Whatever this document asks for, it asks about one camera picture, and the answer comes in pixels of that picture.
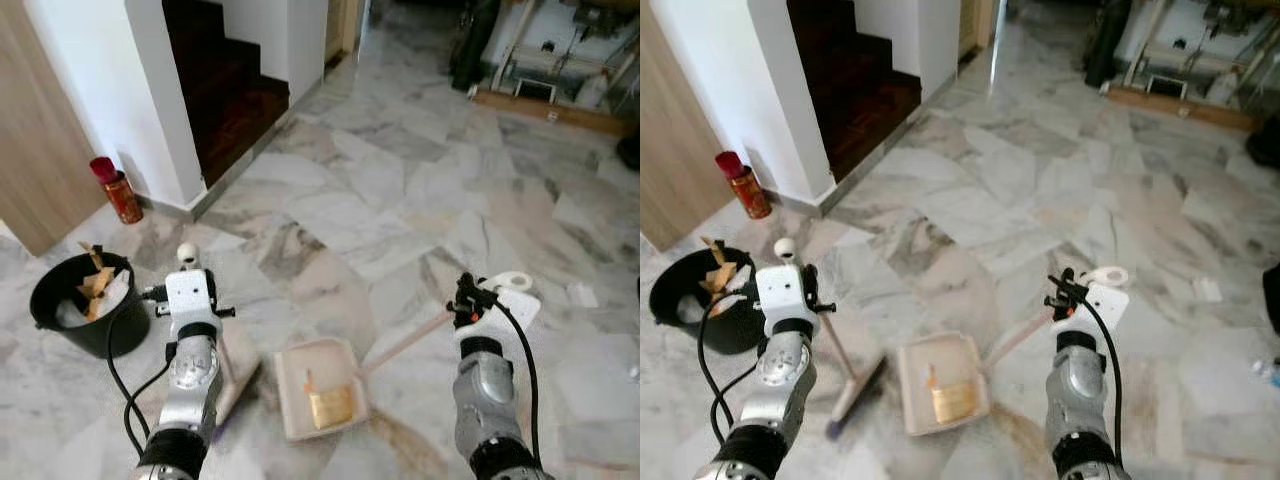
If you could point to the long wooden plank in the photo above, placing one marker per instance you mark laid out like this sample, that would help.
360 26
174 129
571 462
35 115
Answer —
550 112
1180 107

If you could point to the dark wooden stairs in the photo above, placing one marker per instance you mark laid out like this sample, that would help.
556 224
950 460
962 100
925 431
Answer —
230 110
860 110

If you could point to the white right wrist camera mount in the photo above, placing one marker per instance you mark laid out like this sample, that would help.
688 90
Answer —
517 312
1107 308

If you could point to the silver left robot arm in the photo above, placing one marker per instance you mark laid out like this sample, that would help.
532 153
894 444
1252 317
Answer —
190 388
780 388

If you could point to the beige louvered door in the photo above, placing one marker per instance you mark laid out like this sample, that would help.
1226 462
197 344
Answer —
975 25
343 28

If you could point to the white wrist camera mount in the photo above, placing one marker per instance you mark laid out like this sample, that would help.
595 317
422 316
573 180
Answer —
782 292
517 312
190 295
1107 308

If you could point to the large black bag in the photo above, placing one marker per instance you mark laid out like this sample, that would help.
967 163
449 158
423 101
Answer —
1273 300

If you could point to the black plastic bucket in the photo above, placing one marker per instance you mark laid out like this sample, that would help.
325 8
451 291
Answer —
90 338
680 322

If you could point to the red spray can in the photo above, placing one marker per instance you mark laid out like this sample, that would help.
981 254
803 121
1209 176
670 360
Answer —
750 193
122 198

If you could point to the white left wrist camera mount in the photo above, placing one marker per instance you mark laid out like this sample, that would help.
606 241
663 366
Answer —
782 292
190 295

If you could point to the crumpled white paper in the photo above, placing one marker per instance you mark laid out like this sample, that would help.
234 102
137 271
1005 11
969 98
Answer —
745 285
68 315

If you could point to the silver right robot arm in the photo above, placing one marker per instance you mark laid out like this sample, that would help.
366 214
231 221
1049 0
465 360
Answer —
485 400
1075 395

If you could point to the brown cardboard strip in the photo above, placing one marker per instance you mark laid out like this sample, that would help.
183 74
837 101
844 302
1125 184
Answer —
720 275
97 285

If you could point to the beige broom with dark bristles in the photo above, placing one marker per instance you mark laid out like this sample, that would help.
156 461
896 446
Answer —
240 385
858 395

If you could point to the clear plastic bottle blue cap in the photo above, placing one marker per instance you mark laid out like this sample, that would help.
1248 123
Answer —
1268 373

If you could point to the tall black cylinder bag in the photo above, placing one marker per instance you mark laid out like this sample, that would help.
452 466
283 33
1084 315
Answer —
1108 45
475 50

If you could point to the light wooden wall panel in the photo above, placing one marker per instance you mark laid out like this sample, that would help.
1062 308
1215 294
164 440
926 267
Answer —
35 130
665 170

